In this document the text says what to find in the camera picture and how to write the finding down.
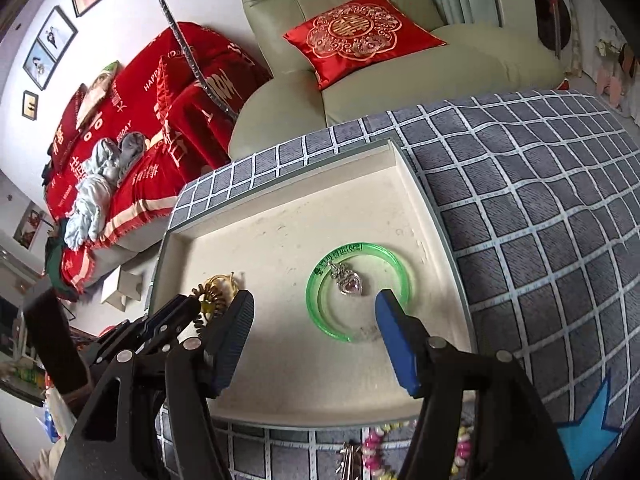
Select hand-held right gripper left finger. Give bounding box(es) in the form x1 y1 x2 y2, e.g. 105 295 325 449
52 290 256 480

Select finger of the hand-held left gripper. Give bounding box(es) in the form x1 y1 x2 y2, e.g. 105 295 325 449
80 294 202 382
22 287 91 396

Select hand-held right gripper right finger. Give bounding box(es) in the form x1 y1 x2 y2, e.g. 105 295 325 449
374 288 576 480

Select brown coil hair tie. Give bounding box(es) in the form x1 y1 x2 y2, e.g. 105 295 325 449
191 284 226 332

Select yellow hair tie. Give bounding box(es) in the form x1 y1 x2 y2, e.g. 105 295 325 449
202 272 246 294

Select silver heart pendant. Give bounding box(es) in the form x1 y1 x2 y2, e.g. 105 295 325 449
327 260 368 297

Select green translucent bangle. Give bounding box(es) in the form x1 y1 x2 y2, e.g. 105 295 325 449
306 242 414 344

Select pink and yellow bead bracelet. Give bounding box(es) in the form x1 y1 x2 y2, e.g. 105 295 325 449
362 422 473 480

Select grey tray with beige inside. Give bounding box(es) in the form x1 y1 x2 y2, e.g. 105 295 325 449
145 137 473 428

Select silver hair clip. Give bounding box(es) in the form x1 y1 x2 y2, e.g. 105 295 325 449
337 440 363 480

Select small white stool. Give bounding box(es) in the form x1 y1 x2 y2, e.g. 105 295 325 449
100 265 144 311

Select grey sofa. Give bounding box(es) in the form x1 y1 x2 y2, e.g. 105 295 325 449
92 237 168 283

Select dark green cloth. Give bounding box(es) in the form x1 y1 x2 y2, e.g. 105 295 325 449
44 232 81 302

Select light blue clothes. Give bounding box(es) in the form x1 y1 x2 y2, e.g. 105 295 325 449
62 137 136 252

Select grey garment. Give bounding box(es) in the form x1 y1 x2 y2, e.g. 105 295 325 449
117 131 147 171

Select blue star sticker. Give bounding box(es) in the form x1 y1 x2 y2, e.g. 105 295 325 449
556 367 623 480

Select dark red embroidered pillow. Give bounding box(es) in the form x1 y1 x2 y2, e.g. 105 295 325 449
51 82 89 171

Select red satin pillow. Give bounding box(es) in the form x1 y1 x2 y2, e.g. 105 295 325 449
155 52 202 153

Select white and green photo pillow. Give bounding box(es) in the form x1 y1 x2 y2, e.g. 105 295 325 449
75 60 121 131

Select red covered sofa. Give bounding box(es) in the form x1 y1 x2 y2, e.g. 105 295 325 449
42 21 273 296

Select gooseneck phone holder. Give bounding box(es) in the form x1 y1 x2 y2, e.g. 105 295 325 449
149 0 239 122

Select red embroidered cushion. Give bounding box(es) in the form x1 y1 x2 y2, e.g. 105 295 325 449
282 0 447 91

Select light green recliner armchair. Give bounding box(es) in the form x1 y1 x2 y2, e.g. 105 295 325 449
227 0 563 161

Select pink slippers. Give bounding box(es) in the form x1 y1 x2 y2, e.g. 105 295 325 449
596 66 627 107

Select dark slippers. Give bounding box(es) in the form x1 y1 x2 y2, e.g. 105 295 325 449
619 44 640 80

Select white washing machine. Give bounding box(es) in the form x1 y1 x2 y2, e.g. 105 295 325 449
526 0 577 58

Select white curtain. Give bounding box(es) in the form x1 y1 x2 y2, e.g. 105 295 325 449
565 0 640 126

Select wall poster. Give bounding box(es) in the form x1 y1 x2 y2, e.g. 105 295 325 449
14 202 49 249

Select red handled stick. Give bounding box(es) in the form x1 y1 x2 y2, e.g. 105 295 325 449
547 0 562 59

